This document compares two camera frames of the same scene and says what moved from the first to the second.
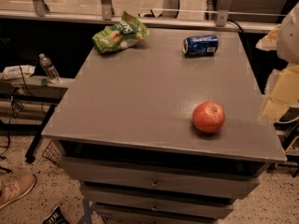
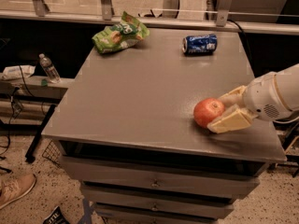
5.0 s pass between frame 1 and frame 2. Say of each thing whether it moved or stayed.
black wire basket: stayed
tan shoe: stayed
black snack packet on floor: stayed
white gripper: moved
